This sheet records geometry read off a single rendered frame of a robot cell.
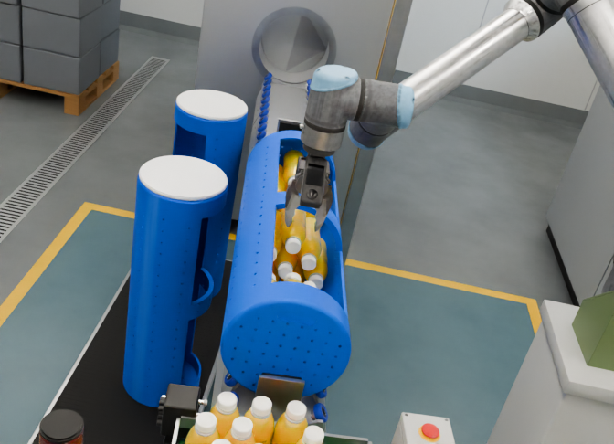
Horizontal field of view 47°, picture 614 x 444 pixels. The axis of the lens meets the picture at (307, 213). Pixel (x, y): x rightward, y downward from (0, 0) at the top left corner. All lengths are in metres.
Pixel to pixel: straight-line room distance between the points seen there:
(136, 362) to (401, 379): 1.24
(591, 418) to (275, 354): 0.78
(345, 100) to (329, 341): 0.51
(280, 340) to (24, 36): 3.83
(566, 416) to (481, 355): 1.75
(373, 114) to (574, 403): 0.84
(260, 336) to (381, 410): 1.61
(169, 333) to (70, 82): 2.89
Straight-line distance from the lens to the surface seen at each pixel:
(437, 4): 6.57
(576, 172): 4.52
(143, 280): 2.38
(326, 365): 1.59
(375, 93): 1.47
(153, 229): 2.25
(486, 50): 1.77
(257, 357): 1.58
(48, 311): 3.34
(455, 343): 3.58
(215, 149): 2.78
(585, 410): 1.85
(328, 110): 1.46
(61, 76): 5.07
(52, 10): 4.94
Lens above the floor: 2.12
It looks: 30 degrees down
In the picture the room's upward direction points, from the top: 12 degrees clockwise
